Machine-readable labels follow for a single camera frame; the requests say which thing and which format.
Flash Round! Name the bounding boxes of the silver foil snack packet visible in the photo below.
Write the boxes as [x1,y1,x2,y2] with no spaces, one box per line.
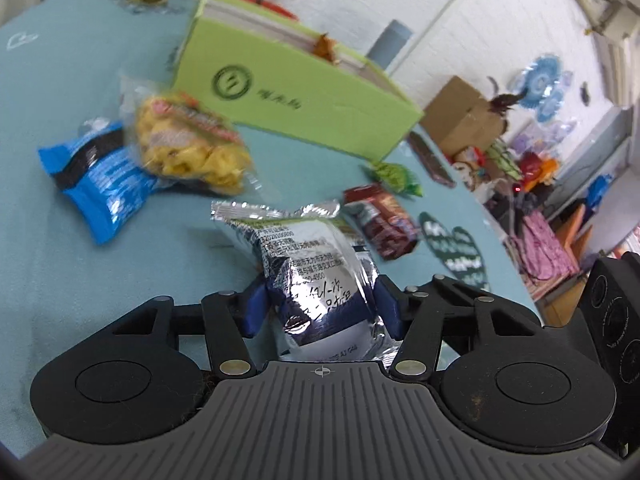
[210,199,401,363]

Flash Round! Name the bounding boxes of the blue paper wall decorations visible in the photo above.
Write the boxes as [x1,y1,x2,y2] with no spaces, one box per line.
[515,52,576,123]

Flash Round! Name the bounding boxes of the dark brown flat bar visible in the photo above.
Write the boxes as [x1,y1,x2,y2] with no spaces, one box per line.
[407,132,456,188]

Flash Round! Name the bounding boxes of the red round tray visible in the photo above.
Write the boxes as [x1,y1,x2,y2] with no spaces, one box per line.
[217,0,301,21]

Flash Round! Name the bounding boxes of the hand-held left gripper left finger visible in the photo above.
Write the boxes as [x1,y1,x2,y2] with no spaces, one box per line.
[75,280,269,378]

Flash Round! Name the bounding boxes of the dark brown snack packet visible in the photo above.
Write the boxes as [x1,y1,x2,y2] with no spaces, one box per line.
[342,184,423,261]

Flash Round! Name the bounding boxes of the orange brown snack wrapper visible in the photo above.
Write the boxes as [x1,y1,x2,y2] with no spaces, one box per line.
[312,32,343,63]

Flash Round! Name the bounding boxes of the brown cardboard box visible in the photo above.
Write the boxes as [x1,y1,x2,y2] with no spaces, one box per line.
[420,76,506,156]

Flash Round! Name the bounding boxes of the green cardboard box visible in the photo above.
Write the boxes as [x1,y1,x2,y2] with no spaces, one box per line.
[172,0,426,161]

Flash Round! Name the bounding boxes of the light blue cylinder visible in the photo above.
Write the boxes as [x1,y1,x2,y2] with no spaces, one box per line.
[367,20,413,68]

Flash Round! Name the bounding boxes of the pink patterned cloth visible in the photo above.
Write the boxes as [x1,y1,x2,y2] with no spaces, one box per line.
[510,207,581,281]

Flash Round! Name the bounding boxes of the clear packet of yellow chips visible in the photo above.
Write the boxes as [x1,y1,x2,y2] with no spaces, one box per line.
[119,76,263,196]

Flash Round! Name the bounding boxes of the blue snack packet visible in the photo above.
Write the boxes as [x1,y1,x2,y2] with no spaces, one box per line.
[38,117,166,246]

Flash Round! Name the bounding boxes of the yellow green snack packet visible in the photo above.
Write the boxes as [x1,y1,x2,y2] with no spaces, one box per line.
[370,161,423,198]

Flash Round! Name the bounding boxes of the pile of colourful toys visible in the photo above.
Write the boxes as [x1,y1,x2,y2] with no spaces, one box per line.
[450,135,561,196]

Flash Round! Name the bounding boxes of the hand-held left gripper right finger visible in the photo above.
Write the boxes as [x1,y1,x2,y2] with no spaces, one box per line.
[375,274,543,384]

